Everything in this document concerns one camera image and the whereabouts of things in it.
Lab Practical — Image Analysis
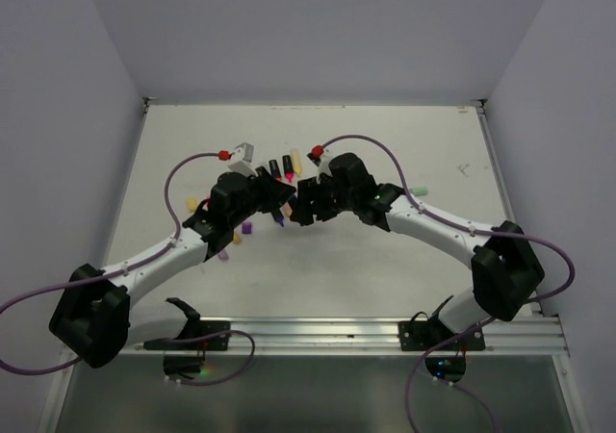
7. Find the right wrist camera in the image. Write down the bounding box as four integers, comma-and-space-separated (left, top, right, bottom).
317, 150, 335, 176

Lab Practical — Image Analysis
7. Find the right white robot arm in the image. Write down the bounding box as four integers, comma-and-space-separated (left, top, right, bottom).
292, 153, 545, 349

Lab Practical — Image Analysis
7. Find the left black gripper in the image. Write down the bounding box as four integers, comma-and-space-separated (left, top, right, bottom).
229, 166, 295, 228

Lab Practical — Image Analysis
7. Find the black neon pink highlighter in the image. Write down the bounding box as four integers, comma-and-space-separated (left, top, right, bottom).
282, 154, 295, 183

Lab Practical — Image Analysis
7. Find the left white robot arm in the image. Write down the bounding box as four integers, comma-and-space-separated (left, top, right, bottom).
49, 168, 295, 369

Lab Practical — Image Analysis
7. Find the pastel green highlighter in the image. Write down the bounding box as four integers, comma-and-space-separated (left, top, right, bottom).
411, 187, 429, 196

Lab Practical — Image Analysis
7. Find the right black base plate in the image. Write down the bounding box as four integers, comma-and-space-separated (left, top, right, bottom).
398, 312, 486, 384

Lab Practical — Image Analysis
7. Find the purple highlighter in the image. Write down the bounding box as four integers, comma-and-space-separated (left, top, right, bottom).
272, 210, 284, 227

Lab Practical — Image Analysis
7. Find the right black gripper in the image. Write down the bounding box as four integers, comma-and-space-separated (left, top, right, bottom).
290, 170, 358, 223

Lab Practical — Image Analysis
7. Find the black neon orange highlighter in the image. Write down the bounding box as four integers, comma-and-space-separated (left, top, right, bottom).
269, 159, 282, 181

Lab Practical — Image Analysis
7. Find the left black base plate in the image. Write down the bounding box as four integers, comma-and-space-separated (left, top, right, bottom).
143, 297, 231, 380

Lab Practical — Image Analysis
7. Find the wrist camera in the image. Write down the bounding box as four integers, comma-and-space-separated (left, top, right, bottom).
227, 142, 255, 176
317, 150, 335, 176

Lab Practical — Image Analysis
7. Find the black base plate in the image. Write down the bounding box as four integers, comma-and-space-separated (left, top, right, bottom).
398, 312, 486, 384
143, 297, 231, 380

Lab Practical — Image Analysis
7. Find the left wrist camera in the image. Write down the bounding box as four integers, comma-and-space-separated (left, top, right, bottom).
227, 142, 255, 176

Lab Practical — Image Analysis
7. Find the aluminium rail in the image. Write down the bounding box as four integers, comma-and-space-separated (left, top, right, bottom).
121, 313, 569, 357

